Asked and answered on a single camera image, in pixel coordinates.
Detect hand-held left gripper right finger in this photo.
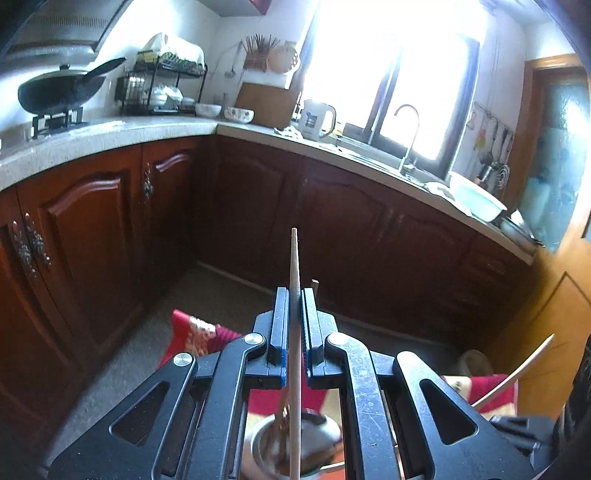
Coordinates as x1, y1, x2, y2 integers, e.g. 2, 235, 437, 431
300, 287, 537, 480

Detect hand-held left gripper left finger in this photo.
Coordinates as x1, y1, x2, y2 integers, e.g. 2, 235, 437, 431
46, 286, 291, 480

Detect metal utensil holder cup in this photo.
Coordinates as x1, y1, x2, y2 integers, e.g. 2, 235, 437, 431
247, 408, 345, 480

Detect hanging kitchen utensils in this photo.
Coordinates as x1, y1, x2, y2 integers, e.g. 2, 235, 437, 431
470, 102, 514, 191

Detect gold fork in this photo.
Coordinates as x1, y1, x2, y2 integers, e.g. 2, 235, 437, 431
271, 390, 291, 444

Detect red and orange patterned blanket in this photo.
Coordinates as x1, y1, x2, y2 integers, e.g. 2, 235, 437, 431
159, 309, 518, 480

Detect brown wooden kitchen cabinets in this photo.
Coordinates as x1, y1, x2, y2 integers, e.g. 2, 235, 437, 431
0, 136, 533, 446

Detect white dishcloth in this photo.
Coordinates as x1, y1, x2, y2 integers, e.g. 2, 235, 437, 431
423, 181, 472, 216

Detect metal pot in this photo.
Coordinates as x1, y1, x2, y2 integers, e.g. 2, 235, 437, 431
501, 210, 546, 248

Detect white basin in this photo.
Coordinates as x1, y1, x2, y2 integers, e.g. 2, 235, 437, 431
446, 171, 508, 223

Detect white electric kettle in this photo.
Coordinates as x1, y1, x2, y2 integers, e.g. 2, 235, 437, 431
294, 99, 337, 142

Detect metal faucet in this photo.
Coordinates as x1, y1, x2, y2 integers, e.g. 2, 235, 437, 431
393, 104, 422, 177

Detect wooden cutting board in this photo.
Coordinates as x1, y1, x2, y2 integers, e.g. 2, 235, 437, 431
235, 82, 301, 129

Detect black dish rack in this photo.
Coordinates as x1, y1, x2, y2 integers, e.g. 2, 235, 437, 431
115, 50, 209, 117

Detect window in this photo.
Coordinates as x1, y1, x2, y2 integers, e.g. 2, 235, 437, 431
295, 0, 482, 174

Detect speckled stone countertop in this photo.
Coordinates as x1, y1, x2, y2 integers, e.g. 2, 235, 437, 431
0, 114, 539, 265

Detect frosted glass door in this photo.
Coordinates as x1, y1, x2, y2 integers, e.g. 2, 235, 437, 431
512, 54, 591, 254

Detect round woven strainer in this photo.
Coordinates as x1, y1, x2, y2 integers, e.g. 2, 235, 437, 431
268, 41, 301, 75

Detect white plastic bag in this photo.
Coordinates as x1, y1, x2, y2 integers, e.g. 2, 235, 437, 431
141, 32, 206, 65

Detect gas stove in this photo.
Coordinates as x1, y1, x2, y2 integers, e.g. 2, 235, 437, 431
30, 107, 86, 140

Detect black wok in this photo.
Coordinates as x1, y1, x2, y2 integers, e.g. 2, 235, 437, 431
17, 56, 127, 114

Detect range hood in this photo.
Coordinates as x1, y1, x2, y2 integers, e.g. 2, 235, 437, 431
0, 0, 136, 62

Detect wall chopstick holder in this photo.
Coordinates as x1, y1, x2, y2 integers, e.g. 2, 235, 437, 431
242, 34, 280, 73

